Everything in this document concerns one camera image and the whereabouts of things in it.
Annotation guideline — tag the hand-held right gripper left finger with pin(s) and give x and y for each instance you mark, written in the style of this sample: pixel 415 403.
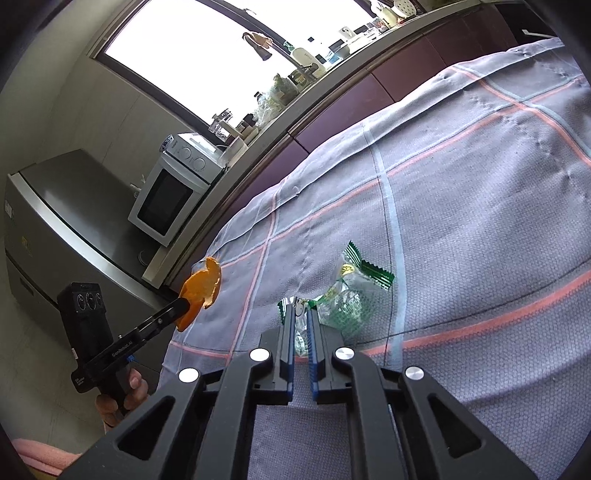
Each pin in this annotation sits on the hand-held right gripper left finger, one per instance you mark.
pixel 290 355

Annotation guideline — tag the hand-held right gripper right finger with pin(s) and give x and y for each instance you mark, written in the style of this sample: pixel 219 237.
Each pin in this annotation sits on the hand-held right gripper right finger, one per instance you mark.
pixel 312 355

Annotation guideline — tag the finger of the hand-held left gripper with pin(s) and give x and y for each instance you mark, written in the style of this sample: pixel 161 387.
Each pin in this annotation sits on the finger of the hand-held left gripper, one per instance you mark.
pixel 161 321

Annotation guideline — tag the green clear candy wrapper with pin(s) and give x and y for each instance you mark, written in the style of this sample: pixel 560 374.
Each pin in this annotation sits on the green clear candy wrapper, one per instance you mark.
pixel 355 295
pixel 300 323

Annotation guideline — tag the orange peel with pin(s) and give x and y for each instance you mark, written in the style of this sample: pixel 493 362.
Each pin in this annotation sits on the orange peel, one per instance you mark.
pixel 203 281

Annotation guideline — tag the person's left hand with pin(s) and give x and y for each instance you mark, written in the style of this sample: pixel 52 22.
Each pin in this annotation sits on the person's left hand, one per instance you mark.
pixel 136 385

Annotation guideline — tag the grey refrigerator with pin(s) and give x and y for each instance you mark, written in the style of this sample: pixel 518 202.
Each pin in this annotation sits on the grey refrigerator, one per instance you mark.
pixel 55 221

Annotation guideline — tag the white microwave oven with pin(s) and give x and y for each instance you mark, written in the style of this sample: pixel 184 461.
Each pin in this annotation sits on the white microwave oven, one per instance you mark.
pixel 171 198

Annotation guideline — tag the grey checked cloth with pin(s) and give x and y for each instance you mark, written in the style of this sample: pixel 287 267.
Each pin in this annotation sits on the grey checked cloth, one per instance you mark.
pixel 461 230

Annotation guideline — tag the glass kettle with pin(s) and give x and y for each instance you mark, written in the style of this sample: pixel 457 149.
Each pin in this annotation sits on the glass kettle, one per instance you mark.
pixel 221 125

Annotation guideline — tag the crumpled clear plastic bags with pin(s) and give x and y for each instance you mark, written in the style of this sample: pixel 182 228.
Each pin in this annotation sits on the crumpled clear plastic bags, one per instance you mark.
pixel 267 110

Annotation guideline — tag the kitchen counter with cabinets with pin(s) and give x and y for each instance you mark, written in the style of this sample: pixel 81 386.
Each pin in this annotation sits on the kitchen counter with cabinets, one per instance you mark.
pixel 346 101

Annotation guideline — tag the greenish glass jar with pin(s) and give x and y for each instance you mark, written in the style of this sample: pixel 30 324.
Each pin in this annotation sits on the greenish glass jar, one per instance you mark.
pixel 284 88

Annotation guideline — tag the kitchen window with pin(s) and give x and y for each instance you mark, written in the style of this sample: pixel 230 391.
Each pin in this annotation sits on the kitchen window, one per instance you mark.
pixel 184 46

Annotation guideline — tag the metal kitchen faucet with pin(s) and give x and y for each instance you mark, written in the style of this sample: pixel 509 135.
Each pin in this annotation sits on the metal kitchen faucet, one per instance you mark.
pixel 281 53

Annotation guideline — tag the rag on faucet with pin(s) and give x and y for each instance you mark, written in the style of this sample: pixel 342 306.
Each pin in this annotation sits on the rag on faucet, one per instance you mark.
pixel 262 39

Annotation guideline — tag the white soap bottle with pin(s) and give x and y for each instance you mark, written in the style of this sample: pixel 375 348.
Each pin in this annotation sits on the white soap bottle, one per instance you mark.
pixel 305 54

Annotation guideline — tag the white mug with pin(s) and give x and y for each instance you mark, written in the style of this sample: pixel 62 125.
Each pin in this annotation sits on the white mug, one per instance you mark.
pixel 346 33

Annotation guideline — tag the white dotted utensil holder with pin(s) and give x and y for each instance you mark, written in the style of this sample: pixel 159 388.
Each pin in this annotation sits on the white dotted utensil holder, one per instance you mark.
pixel 405 5

